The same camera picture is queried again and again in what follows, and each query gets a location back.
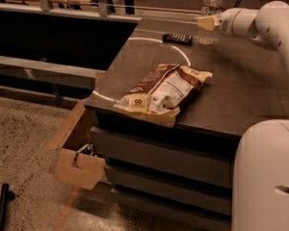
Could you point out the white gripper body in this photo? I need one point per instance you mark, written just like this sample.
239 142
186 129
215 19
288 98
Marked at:
226 22

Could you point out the black metal stand leg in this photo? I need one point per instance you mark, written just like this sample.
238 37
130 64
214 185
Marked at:
6 195

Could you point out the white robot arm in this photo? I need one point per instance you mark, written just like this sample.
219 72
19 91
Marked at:
260 194

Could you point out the grey metal railing frame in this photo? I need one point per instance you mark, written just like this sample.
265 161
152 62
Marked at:
76 49

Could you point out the clear plastic water bottle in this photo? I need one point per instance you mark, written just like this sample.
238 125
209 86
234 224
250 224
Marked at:
209 7

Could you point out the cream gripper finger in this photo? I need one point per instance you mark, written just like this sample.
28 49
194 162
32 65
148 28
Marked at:
208 22

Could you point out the brown and white snack bag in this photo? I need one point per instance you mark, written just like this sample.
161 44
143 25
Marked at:
158 96

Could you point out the dark rxbar chocolate bar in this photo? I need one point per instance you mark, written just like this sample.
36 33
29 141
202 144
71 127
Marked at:
178 39

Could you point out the grey drawer cabinet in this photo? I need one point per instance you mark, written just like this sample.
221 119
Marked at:
184 172

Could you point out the open cardboard box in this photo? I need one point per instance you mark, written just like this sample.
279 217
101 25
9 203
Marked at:
73 166

